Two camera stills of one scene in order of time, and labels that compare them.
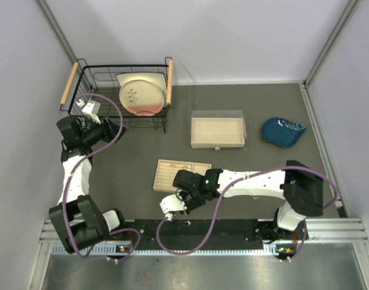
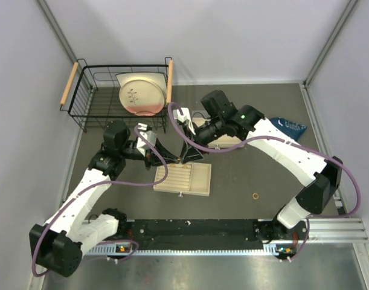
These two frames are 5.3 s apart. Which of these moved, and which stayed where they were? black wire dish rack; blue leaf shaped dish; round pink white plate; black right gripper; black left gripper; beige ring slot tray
Moved: black right gripper; black left gripper
Stayed: round pink white plate; black wire dish rack; blue leaf shaped dish; beige ring slot tray
